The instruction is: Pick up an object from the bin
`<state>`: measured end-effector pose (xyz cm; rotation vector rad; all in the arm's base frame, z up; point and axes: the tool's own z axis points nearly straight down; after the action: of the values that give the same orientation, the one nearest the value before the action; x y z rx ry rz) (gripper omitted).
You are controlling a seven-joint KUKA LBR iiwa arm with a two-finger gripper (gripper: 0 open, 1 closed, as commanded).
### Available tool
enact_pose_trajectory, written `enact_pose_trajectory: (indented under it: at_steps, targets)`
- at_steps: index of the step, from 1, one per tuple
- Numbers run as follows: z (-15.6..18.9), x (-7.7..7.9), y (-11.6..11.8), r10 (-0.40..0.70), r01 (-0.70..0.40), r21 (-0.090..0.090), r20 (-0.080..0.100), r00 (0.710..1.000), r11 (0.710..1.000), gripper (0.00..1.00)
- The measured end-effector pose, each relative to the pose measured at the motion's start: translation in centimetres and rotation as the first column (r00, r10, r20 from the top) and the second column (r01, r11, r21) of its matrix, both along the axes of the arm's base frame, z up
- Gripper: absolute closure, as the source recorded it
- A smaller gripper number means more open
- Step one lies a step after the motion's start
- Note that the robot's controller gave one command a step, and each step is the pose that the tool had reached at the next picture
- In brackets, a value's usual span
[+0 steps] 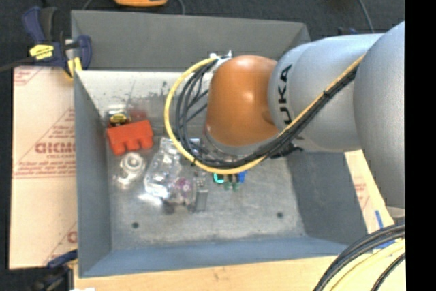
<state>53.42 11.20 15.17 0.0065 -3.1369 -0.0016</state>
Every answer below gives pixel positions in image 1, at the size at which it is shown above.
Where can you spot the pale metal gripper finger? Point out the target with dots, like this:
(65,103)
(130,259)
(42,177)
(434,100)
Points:
(202,200)

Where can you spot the purple and clear small thing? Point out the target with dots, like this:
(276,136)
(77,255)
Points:
(180,189)

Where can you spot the grey metal bin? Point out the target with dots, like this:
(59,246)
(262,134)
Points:
(238,221)

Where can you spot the clear plastic bottle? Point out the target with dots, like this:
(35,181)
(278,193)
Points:
(161,170)

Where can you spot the orange-red notched block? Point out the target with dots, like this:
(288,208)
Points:
(129,138)

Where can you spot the yellow and black small tool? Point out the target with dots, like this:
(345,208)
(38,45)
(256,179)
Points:
(119,119)

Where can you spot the brown cardboard board, red print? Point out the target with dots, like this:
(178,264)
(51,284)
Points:
(41,187)

